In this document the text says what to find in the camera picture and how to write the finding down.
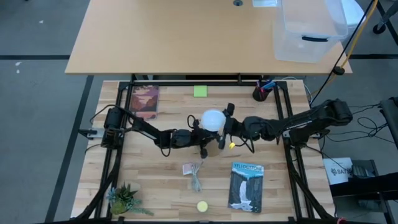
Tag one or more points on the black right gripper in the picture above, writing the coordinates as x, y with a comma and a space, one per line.
237, 128

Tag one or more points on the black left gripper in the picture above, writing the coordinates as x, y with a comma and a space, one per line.
194, 138

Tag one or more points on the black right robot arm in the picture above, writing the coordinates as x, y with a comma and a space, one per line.
304, 123

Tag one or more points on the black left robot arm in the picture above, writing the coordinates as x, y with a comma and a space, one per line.
146, 129

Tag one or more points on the green sticky note pad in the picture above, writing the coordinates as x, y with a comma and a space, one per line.
200, 91

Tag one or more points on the black pen cup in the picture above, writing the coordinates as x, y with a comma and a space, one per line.
259, 96

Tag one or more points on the red pen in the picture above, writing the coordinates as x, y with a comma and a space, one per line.
262, 90

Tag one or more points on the blue pen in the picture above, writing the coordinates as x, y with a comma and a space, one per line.
269, 84

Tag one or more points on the Yellowstone waterfall booklet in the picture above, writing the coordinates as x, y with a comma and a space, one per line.
245, 189

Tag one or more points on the canyon sunset notebook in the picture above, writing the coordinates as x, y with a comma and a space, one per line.
144, 101

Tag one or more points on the light wooden desk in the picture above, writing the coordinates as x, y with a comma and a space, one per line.
171, 37

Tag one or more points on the artificial succulent plant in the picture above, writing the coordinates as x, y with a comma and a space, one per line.
122, 199

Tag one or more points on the white printed box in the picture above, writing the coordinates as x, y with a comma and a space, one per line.
337, 171

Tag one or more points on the grey desk grommet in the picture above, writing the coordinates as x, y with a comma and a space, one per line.
237, 2

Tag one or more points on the clear plastic storage bin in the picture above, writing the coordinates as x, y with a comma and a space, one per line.
311, 31

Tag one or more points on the white paper sheet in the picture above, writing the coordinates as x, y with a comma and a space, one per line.
264, 3

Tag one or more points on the black electronic device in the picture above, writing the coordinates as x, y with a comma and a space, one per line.
363, 169

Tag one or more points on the black cart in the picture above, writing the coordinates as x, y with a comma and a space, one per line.
367, 189

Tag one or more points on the black stand leg with caster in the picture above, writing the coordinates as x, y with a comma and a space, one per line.
380, 28

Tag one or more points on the black aluminium frame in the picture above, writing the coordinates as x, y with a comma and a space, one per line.
280, 102

